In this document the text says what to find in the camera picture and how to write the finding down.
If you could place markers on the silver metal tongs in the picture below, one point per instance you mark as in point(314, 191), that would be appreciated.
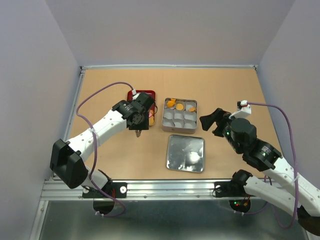
point(138, 133)

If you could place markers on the square cookie tin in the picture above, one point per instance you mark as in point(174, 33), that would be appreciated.
point(182, 122)

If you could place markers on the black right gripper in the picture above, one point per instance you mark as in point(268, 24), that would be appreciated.
point(219, 115)

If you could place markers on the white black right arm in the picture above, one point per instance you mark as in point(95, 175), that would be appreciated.
point(297, 196)

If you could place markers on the silver tin lid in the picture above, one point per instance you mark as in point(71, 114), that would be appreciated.
point(185, 153)

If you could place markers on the round tan biscuit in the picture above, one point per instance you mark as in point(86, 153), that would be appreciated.
point(179, 107)
point(151, 121)

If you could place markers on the orange cat-shaped cookie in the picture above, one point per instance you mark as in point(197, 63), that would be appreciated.
point(171, 103)

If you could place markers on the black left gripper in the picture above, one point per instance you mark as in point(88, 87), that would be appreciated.
point(144, 126)

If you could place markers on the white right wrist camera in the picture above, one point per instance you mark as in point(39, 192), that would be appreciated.
point(243, 110)

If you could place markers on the tan flower cookie left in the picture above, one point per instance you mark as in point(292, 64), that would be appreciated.
point(192, 109)

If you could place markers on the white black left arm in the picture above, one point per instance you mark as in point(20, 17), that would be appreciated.
point(68, 157)

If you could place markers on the aluminium front rail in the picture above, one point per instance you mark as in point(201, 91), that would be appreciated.
point(140, 190)

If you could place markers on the red rectangular tray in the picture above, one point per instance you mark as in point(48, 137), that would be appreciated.
point(149, 92)

